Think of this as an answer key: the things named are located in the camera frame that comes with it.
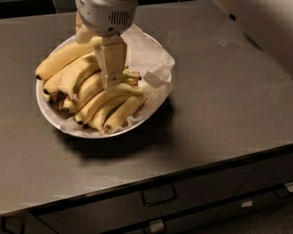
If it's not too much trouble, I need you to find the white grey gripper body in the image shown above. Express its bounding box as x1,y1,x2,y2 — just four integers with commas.
75,0,138,36

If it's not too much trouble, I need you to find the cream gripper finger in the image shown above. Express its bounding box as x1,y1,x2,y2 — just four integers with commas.
75,13,103,45
94,36,127,90

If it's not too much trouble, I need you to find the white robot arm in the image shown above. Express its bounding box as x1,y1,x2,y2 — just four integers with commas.
75,0,293,79

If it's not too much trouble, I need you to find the top yellow banana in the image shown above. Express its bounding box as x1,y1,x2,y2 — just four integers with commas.
35,36,103,81

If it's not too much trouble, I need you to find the yellow banana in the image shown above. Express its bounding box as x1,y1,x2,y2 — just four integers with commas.
59,68,142,114
35,36,103,81
88,96,129,135
104,96,147,134
42,53,100,101
74,83,142,125

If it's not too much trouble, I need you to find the white bowl with bananas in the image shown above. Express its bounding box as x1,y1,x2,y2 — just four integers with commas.
36,25,175,138

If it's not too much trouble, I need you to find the front yellow banana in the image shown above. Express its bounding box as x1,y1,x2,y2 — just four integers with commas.
104,96,147,134

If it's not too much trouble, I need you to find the white crumpled paper liner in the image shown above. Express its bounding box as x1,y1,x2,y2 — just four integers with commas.
60,24,175,138

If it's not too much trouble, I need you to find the dark upper drawer front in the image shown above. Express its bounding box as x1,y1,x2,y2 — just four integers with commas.
38,164,255,234

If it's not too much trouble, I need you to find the upper drawer black handle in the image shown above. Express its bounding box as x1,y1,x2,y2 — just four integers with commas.
141,184,177,207

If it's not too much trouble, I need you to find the lower drawer handle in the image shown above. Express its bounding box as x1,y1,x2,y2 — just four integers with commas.
144,218,166,234

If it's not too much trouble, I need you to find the right drawer handle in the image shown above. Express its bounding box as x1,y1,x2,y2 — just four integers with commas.
274,181,293,199

